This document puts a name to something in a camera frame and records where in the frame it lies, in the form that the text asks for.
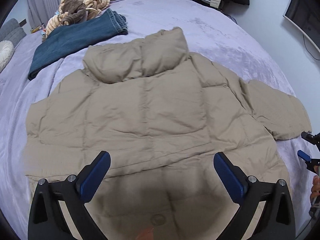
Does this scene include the folded blue jeans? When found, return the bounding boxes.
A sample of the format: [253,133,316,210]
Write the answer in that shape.
[28,9,128,81]

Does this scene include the white round cushion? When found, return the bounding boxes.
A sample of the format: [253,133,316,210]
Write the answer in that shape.
[0,41,14,72]

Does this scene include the person's right hand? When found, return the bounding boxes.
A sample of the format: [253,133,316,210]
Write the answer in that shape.
[310,176,320,204]

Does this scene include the beige puffer jacket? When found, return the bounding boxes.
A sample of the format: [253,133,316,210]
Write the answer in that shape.
[23,27,311,239]

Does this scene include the brown striped plush clothes pile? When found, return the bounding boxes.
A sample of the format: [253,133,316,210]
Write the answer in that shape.
[42,0,115,41]

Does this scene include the grey quilted headboard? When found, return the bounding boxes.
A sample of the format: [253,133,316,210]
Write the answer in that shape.
[0,18,26,48]

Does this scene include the wall mounted television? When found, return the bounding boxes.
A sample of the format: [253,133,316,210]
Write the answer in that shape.
[283,0,319,51]

